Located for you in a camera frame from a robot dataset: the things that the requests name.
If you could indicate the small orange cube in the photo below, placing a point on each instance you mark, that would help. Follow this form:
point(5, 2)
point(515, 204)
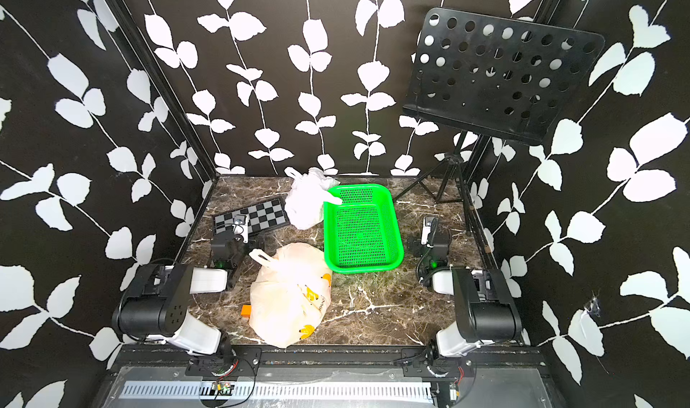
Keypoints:
point(246, 311)

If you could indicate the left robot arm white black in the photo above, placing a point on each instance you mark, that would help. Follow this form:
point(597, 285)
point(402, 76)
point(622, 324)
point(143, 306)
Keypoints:
point(155, 306)

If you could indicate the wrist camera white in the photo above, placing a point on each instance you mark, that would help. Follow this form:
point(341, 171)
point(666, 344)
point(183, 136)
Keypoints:
point(241, 224)
point(429, 230)

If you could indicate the white slotted cable duct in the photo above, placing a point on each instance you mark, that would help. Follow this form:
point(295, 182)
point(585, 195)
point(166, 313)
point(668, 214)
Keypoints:
point(238, 392)

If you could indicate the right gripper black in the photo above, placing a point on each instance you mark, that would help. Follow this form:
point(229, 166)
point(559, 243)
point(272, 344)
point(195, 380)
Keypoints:
point(448, 237)

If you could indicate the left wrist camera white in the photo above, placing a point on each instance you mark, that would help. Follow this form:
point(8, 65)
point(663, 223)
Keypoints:
point(241, 224)

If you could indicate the green perforated plastic basket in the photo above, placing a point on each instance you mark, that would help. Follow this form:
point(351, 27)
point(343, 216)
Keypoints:
point(361, 234)

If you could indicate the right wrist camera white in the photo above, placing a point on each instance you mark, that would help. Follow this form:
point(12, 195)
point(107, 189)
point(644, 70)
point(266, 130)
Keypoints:
point(429, 230)

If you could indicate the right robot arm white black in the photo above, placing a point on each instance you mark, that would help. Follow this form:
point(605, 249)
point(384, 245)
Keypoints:
point(485, 312)

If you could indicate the black perforated music stand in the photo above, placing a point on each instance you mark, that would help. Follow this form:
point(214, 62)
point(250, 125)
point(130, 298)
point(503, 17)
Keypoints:
point(486, 77)

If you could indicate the white knotted plastic bag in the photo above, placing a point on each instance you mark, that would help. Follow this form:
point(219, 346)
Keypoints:
point(307, 197)

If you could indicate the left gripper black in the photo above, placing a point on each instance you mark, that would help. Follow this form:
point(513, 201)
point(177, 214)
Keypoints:
point(224, 232)

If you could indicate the yellow banana print plastic bag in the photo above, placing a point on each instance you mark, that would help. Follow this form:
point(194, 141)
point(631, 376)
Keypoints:
point(291, 294)

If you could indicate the black white checkerboard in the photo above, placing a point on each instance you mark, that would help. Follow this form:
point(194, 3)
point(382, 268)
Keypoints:
point(261, 216)

